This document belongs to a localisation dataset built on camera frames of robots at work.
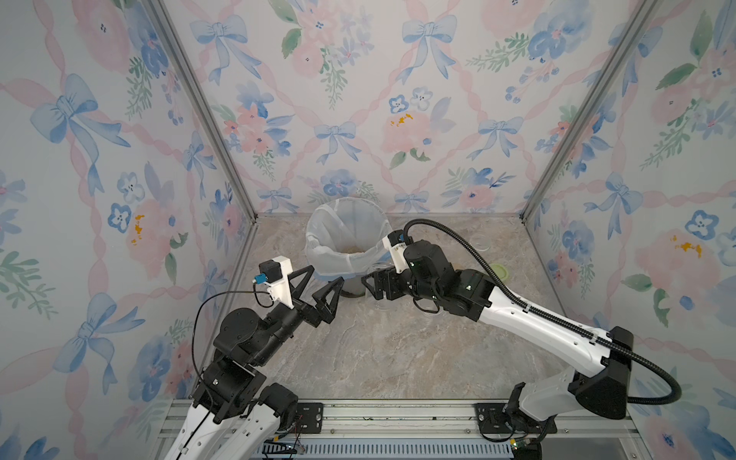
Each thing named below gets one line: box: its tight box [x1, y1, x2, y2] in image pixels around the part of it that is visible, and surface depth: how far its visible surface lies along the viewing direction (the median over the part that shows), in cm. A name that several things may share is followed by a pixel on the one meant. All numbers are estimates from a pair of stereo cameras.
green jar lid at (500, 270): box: [488, 262, 509, 281], surface depth 105 cm
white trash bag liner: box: [304, 197, 393, 275], surface depth 87 cm
